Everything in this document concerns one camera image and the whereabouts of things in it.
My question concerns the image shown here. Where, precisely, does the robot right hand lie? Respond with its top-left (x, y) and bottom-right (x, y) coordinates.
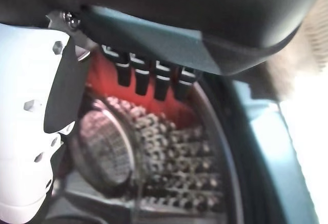
top-left (0, 0), bottom-right (328, 224)

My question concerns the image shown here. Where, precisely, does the red cloth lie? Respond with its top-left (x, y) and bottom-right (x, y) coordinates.
top-left (84, 52), bottom-right (203, 130)

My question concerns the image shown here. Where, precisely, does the grey front-load washing machine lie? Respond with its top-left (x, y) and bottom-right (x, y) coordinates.
top-left (46, 75), bottom-right (321, 224)

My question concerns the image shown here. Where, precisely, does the cream woven basket tray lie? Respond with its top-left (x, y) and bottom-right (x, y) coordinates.
top-left (266, 0), bottom-right (328, 101)

